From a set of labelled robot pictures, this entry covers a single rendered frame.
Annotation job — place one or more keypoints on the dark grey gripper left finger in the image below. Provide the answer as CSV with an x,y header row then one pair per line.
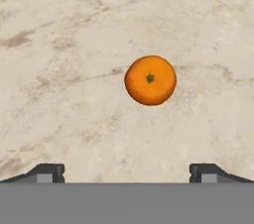
x,y
48,171

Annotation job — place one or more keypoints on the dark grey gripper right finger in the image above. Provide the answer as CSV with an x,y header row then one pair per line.
x,y
205,170

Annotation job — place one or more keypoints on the orange tangerine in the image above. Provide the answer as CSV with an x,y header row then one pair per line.
x,y
150,80

